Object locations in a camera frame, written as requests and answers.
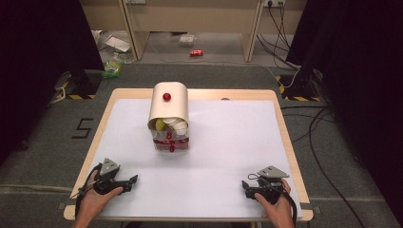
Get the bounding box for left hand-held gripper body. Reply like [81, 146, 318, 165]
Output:
[93, 157, 128, 196]

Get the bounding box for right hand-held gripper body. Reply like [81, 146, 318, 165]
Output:
[253, 165, 290, 204]

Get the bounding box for clear drawer with red knob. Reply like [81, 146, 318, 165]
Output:
[147, 117, 190, 143]

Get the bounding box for pile of coffee capsules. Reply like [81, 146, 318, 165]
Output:
[154, 117, 189, 135]

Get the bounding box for person's right hand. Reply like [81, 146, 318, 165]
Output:
[254, 178, 295, 223]

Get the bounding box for person's left hand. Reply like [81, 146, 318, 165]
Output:
[78, 170, 125, 219]

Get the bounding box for white table mat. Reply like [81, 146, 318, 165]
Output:
[73, 98, 303, 219]

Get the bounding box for black stand base striped tape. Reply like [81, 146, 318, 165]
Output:
[275, 74, 321, 103]
[54, 69, 103, 101]

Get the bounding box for wooden table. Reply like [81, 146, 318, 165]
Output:
[63, 88, 315, 222]

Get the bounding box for green snack packet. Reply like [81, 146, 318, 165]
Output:
[101, 59, 125, 80]

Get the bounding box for clear plastic bags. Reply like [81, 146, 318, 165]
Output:
[91, 29, 136, 64]

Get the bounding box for black curtain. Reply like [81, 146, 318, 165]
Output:
[286, 0, 403, 226]
[0, 0, 106, 167]

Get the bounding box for clear plastic box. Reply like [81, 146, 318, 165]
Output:
[178, 33, 197, 48]

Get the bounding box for beige desk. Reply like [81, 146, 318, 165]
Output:
[79, 0, 308, 63]

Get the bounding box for right hand-held gripper black cable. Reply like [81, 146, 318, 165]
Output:
[247, 173, 299, 227]

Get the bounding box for hand-held gripper black cable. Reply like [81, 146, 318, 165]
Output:
[247, 173, 299, 227]
[74, 162, 105, 219]

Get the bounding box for left hand-held gripper black cable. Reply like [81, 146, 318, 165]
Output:
[74, 162, 105, 219]

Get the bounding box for black floor cables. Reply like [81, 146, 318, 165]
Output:
[279, 104, 369, 228]

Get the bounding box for white cable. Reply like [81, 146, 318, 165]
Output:
[147, 43, 301, 90]

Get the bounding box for black power cables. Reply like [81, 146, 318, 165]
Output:
[256, 2, 300, 71]

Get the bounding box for white wall socket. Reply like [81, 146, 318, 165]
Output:
[263, 0, 286, 9]

